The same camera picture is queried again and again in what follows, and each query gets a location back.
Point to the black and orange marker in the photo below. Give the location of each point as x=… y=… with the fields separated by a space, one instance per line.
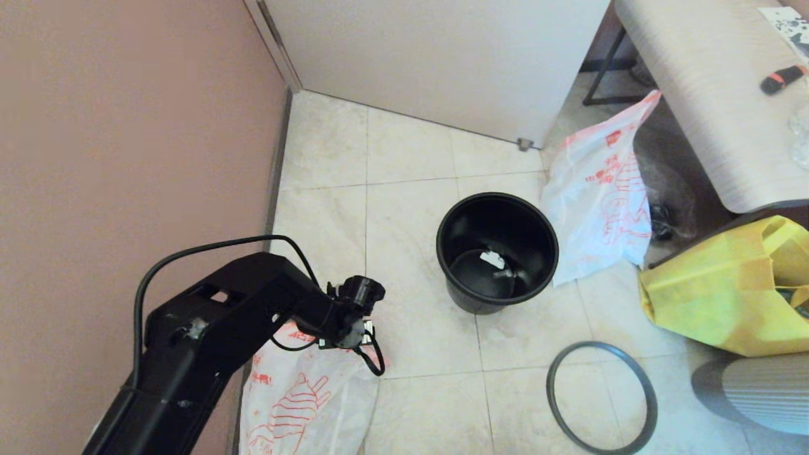
x=782 y=80

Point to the yellow fabric bag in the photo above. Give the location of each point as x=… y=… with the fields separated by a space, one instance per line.
x=714 y=297

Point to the black metal table frame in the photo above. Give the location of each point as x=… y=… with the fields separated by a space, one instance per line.
x=616 y=100

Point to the white red-print trash bag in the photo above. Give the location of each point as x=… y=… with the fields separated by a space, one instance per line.
x=303 y=404
x=594 y=208

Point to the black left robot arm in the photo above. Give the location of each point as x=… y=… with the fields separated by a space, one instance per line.
x=208 y=328

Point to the clear bag with dark contents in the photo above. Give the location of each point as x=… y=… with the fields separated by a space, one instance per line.
x=679 y=202

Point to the white door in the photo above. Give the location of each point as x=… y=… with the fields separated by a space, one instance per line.
x=442 y=63

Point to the black round trash bin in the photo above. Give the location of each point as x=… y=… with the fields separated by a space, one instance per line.
x=461 y=234

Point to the small white paper scrap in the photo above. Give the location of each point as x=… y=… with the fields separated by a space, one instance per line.
x=492 y=259

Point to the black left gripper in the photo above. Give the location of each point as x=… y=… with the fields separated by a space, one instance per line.
x=354 y=309

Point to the white wood-grain table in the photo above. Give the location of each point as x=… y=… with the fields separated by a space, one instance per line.
x=708 y=95

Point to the metal door bottom latch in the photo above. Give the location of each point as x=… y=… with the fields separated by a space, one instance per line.
x=524 y=145

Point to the grey ribbed round object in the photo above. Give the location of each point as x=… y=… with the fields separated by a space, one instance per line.
x=765 y=392

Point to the clear plastic wrap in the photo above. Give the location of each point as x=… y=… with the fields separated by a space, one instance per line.
x=799 y=139

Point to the black-patterned white paper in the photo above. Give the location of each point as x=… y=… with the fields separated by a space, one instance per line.
x=790 y=28

